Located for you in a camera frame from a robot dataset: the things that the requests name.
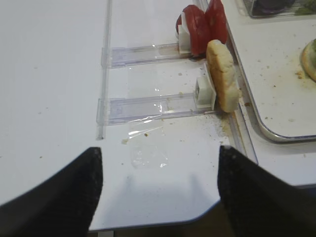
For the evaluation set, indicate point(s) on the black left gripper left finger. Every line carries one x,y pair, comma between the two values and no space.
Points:
61,206

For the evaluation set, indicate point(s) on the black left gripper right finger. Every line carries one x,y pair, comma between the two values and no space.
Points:
258,204

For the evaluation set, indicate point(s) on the clear tomato pusher track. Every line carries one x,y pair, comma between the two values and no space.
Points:
123,56

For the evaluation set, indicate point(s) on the white pusher block tomato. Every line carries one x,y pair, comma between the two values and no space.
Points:
183,36

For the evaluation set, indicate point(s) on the red tomato slice stack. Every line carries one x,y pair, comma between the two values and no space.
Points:
204,26

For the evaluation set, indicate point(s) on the green lettuce in container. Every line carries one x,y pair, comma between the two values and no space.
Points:
307,7

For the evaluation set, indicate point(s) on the clear bun bottom pusher track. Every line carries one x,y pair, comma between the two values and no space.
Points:
119,111

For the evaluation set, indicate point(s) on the white pusher block bun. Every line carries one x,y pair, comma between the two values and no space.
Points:
203,92

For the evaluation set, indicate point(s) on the pale bun bottom slice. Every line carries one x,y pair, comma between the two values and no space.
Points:
221,67

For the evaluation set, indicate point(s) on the metal rectangular tray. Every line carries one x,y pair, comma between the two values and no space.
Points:
269,50

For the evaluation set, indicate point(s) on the clear plastic container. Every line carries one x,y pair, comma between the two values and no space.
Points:
248,4

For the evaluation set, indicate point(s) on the purple cabbage leaves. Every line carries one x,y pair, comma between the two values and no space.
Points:
271,6

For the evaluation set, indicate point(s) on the clear rail far left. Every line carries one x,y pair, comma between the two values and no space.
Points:
105,69

